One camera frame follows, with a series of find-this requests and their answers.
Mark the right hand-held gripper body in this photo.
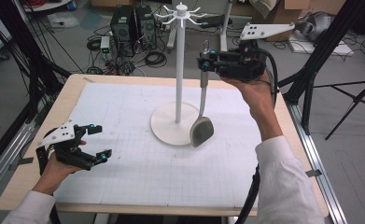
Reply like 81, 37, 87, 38
216, 21, 296, 81

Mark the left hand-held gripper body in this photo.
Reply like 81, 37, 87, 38
35, 120, 94, 175

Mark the person's right hand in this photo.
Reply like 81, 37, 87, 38
219, 70, 276, 119

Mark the metal spatula with grey head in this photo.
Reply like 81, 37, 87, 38
189, 39, 216, 148

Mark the white hook stand rack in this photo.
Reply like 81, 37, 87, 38
150, 2, 208, 147

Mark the white flat board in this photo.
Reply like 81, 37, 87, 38
288, 38, 356, 57

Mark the black frame strut with cables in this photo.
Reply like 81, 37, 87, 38
0, 0, 73, 123

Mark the person's left hand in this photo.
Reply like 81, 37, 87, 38
32, 152, 85, 196

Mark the brown cardboard box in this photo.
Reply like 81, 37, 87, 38
252, 0, 313, 43

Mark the black computer tower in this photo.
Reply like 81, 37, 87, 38
109, 5, 138, 58
135, 5, 158, 50

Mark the small grey electronic box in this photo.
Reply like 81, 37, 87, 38
100, 35, 112, 54

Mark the black tripod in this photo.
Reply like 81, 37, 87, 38
313, 74, 365, 141

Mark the grey tape piece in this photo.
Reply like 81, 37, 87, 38
8, 157, 35, 171
304, 169, 323, 179

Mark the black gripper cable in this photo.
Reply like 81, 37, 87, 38
233, 48, 280, 224

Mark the white grid mat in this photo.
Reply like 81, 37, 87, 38
52, 82, 279, 209

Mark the grey rounded appliance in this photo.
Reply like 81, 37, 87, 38
295, 11, 335, 42

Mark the black power strip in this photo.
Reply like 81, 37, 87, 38
198, 14, 233, 29

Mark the light wooden table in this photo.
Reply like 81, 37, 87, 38
0, 74, 330, 218

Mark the aluminium rail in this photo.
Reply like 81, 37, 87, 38
284, 101, 348, 224
0, 119, 38, 203

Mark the white stand leg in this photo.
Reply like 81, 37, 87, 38
218, 0, 234, 53

